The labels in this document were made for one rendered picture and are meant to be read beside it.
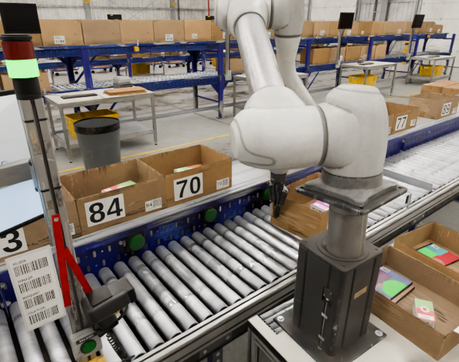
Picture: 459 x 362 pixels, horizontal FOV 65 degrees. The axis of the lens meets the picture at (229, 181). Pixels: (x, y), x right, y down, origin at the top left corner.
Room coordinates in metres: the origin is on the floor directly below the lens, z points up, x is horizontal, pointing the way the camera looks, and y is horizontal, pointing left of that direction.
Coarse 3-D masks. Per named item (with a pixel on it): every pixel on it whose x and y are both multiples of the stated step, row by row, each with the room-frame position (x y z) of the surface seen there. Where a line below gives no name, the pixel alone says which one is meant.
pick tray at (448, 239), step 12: (420, 228) 1.37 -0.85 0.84; (432, 228) 1.42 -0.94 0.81; (444, 228) 1.38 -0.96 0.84; (396, 240) 1.27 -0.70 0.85; (408, 240) 1.33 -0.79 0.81; (420, 240) 1.38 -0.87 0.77; (432, 240) 1.40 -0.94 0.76; (444, 240) 1.36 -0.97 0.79; (456, 240) 1.32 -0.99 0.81; (408, 252) 1.22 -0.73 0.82; (420, 252) 1.18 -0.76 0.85; (456, 252) 1.31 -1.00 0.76; (432, 264) 1.13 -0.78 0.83; (456, 264) 1.22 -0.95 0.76; (456, 276) 1.05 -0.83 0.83
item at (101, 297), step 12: (108, 288) 0.69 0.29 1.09; (120, 288) 0.69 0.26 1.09; (132, 288) 0.69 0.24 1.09; (84, 300) 0.66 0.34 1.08; (96, 300) 0.65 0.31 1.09; (108, 300) 0.66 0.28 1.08; (120, 300) 0.67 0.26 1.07; (132, 300) 0.69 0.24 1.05; (96, 312) 0.63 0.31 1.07; (108, 312) 0.65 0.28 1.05; (108, 324) 0.66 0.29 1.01
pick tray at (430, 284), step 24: (384, 264) 1.22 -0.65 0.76; (408, 264) 1.15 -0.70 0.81; (432, 288) 1.06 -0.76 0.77; (456, 288) 1.00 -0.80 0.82; (384, 312) 0.92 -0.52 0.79; (408, 312) 0.86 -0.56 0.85; (456, 312) 0.95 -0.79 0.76; (408, 336) 0.85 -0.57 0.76; (432, 336) 0.79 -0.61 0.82; (456, 336) 0.81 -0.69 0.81
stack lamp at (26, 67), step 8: (8, 48) 0.66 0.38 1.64; (16, 48) 0.66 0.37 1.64; (24, 48) 0.67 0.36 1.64; (32, 48) 0.68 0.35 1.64; (8, 56) 0.66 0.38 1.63; (16, 56) 0.66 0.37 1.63; (24, 56) 0.66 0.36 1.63; (32, 56) 0.68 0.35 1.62; (8, 64) 0.66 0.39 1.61; (16, 64) 0.66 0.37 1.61; (24, 64) 0.66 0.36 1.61; (32, 64) 0.67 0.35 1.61; (8, 72) 0.67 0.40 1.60; (16, 72) 0.66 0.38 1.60; (24, 72) 0.66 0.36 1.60; (32, 72) 0.67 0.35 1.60
